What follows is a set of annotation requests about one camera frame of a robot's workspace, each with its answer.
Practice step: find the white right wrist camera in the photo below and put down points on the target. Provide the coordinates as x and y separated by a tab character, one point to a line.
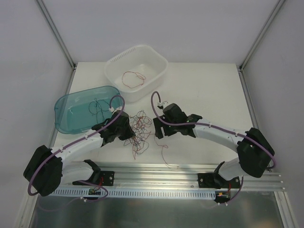
162	105

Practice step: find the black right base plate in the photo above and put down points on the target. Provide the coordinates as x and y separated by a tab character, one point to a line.
211	180

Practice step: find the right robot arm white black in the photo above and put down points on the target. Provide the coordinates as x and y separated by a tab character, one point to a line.
254	153

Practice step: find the aluminium mounting rail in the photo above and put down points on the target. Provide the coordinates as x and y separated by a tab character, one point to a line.
182	177

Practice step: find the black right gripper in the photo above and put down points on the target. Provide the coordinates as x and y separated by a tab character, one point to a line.
159	128

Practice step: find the white slotted cable duct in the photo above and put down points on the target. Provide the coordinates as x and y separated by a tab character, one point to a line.
135	193

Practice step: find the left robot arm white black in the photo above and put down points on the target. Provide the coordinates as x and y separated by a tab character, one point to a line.
48	168

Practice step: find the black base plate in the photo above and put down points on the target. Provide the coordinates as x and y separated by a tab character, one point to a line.
211	180
104	177

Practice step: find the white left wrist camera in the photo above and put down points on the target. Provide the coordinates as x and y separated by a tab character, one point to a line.
112	109

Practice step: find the left aluminium frame post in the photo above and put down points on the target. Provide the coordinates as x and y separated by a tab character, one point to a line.
50	22

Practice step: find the right aluminium frame post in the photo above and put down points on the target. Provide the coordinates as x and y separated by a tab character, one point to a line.
266	26

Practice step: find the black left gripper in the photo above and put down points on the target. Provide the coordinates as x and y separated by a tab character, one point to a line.
124	130

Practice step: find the teal translucent plastic bin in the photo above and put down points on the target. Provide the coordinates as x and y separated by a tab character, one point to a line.
78	112

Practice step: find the aluminium frame post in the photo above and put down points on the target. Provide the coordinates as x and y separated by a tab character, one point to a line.
50	22
266	26

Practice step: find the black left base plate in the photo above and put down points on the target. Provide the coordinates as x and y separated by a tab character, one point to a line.
104	177

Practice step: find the white plastic basket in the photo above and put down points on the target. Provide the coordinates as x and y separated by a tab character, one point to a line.
136	72

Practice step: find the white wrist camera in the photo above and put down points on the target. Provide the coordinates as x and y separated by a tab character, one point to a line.
112	109
162	105

